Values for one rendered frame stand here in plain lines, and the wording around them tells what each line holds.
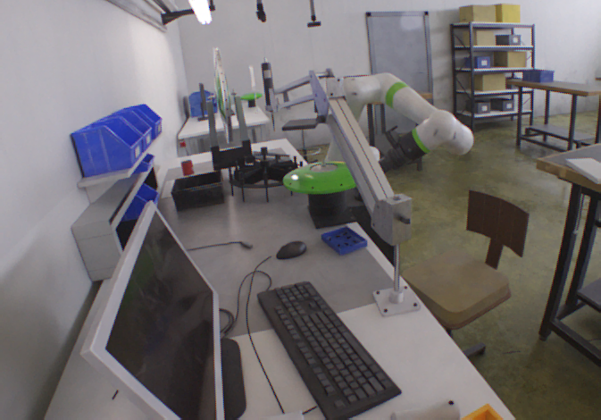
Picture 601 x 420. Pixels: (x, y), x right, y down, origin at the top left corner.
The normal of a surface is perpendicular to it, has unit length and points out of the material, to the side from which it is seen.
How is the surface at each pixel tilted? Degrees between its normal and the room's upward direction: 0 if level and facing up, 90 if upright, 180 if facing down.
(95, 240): 90
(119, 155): 93
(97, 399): 0
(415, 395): 0
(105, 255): 90
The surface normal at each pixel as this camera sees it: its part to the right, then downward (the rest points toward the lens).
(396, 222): 0.40, 0.30
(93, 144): 0.21, 0.39
